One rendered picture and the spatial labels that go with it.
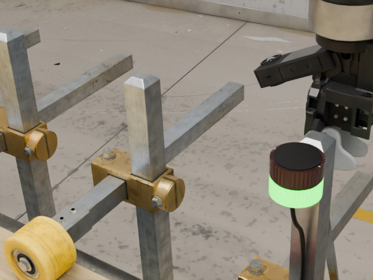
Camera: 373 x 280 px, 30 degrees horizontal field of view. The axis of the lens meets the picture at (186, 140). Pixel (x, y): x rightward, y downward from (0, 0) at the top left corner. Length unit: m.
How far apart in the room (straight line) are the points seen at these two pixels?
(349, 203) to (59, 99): 0.52
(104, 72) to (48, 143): 0.23
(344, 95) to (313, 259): 0.21
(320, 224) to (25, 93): 0.50
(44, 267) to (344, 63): 0.44
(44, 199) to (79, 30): 2.80
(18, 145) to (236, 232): 1.36
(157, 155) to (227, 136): 1.93
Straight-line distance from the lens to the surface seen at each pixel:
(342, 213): 1.10
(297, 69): 0.84
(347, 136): 0.91
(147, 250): 1.07
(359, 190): 1.15
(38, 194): 1.19
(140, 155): 0.96
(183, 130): 1.10
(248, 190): 2.58
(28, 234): 0.90
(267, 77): 0.87
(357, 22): 0.77
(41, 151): 1.12
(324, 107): 0.84
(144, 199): 0.99
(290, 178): 0.75
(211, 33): 3.80
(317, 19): 0.79
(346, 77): 0.83
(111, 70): 1.32
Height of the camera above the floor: 1.54
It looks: 32 degrees down
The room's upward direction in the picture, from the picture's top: 3 degrees counter-clockwise
